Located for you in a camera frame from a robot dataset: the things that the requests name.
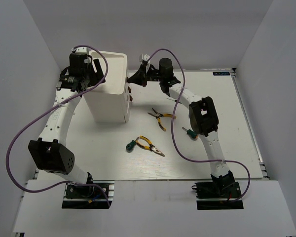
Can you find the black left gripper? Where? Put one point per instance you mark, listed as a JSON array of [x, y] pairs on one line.
[[95, 78]]

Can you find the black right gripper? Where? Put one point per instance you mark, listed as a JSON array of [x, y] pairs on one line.
[[138, 78]]

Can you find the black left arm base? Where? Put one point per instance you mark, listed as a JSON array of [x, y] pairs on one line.
[[76, 197]]

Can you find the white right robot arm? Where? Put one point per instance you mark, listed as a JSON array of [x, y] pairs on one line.
[[202, 115]]

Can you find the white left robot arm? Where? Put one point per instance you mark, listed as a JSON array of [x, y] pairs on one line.
[[49, 151]]

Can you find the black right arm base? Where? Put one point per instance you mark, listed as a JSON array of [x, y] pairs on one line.
[[208, 198]]

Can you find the white drawer cabinet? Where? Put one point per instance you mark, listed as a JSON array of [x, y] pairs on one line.
[[109, 102]]

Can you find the yellow needle-nose pliers upper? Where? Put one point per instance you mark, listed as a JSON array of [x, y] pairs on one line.
[[158, 116]]

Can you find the yellow needle-nose pliers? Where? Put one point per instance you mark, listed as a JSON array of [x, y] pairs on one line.
[[158, 116], [150, 146]]

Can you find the yellow needle-nose pliers lower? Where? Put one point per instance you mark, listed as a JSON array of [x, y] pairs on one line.
[[150, 146]]

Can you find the blue table label right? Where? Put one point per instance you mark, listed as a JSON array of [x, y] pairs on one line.
[[221, 73]]

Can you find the stubby green orange screwdriver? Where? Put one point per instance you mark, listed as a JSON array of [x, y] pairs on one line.
[[191, 133]]

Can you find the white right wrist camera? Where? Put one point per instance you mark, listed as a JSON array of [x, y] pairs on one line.
[[144, 58]]

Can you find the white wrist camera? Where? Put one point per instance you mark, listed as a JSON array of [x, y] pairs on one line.
[[144, 58], [80, 50]]

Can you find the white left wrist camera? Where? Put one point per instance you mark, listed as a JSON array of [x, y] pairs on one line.
[[80, 50]]

